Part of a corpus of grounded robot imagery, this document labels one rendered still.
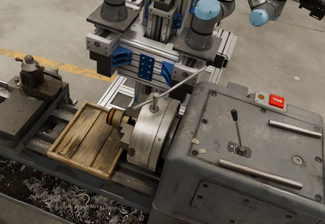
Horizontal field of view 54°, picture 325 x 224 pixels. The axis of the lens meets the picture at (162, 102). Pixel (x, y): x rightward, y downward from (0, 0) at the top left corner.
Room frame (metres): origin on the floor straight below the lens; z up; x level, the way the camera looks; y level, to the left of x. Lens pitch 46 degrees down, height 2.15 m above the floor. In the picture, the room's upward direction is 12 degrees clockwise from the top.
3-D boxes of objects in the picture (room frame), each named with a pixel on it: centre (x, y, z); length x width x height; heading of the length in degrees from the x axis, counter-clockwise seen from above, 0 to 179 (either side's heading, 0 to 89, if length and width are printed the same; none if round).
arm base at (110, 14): (1.55, 0.36, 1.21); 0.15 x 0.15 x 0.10
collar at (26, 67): (1.06, 0.63, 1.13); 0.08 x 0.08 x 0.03
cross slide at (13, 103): (0.99, 0.64, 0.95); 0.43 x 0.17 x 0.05; 170
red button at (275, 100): (1.01, -0.46, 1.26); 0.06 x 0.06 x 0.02; 80
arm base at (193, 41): (1.45, -0.12, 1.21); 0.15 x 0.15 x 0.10
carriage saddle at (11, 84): (0.99, 0.69, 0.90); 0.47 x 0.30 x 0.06; 170
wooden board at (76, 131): (0.91, 0.28, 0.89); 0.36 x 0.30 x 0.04; 170
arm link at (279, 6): (1.41, -0.41, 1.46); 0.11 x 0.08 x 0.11; 147
